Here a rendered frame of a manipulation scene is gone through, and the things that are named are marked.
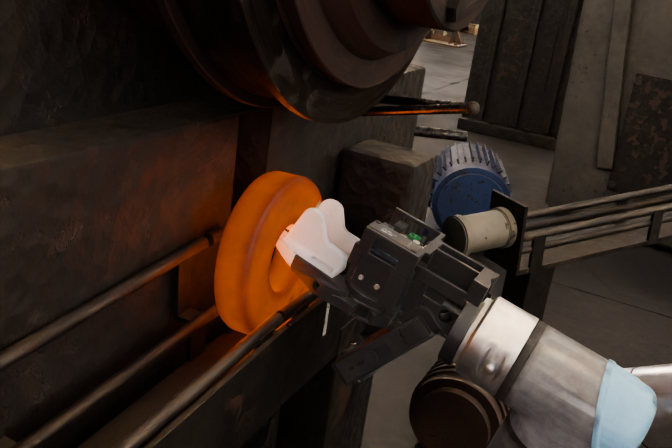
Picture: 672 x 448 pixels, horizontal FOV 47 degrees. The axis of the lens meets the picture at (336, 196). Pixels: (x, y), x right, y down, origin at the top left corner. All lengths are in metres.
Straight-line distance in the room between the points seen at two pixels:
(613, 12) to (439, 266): 2.77
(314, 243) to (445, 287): 0.12
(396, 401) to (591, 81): 1.92
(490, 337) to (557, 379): 0.06
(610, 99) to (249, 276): 2.81
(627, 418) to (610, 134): 2.79
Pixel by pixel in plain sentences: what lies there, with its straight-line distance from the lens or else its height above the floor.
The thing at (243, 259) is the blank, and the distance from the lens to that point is 0.66.
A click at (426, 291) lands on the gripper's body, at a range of 0.67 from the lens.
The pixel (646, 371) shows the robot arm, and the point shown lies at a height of 0.69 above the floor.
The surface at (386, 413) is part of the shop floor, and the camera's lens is 1.89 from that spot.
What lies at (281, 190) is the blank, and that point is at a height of 0.82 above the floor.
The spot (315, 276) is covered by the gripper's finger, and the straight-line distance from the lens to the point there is 0.68.
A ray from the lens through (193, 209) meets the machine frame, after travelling 0.70.
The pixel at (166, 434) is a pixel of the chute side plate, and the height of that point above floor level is 0.69.
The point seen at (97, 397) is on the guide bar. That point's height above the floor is 0.69.
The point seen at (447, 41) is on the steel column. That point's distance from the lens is 9.62.
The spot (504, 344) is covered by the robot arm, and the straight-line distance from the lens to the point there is 0.64.
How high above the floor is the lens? 1.03
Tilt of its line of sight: 18 degrees down
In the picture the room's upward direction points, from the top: 8 degrees clockwise
